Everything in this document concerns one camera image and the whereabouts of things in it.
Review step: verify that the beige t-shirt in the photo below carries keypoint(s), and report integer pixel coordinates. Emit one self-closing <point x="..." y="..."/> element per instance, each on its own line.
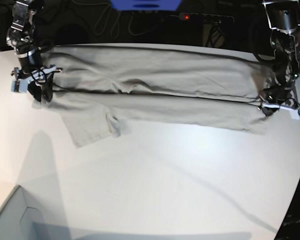
<point x="100" y="87"/>

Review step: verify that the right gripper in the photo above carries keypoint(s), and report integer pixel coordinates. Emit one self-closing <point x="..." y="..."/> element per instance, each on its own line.
<point x="23" y="82"/>

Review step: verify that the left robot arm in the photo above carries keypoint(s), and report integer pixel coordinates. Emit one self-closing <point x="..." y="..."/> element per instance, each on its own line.
<point x="283" y="17"/>

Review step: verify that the black power strip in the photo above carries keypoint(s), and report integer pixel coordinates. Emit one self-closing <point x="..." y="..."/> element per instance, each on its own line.
<point x="204" y="18"/>

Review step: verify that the blue box at top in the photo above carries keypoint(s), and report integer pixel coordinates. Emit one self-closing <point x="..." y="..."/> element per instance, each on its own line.
<point x="146" y="5"/>

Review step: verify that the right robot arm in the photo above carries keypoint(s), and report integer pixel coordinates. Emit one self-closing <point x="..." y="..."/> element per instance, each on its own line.
<point x="21" y="36"/>

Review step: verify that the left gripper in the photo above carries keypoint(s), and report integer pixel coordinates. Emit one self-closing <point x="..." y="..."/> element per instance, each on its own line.
<point x="271" y="104"/>

